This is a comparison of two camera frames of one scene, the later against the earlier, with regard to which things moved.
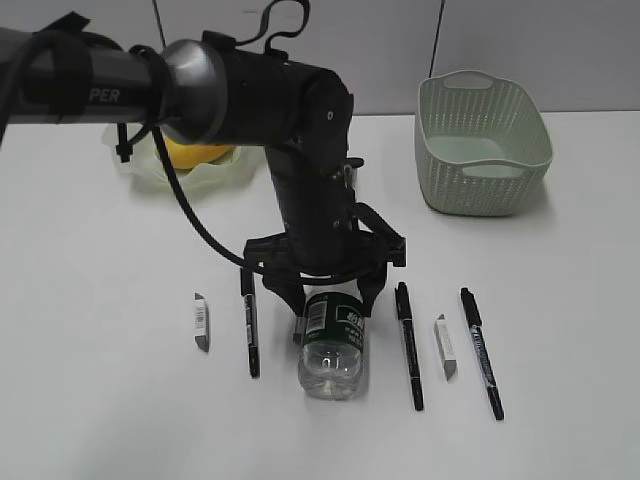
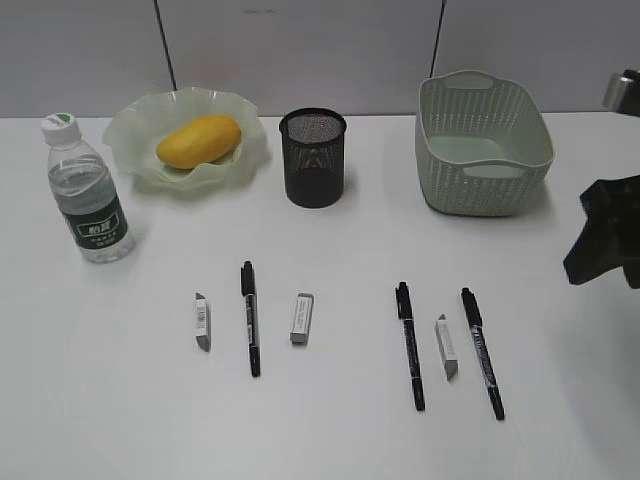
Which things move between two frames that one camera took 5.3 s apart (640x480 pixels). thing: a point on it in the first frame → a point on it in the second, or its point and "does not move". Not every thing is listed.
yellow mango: [187, 155] does not move
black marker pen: [477, 326] does not move
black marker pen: [248, 290] does not move
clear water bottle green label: [332, 360] → [84, 182]
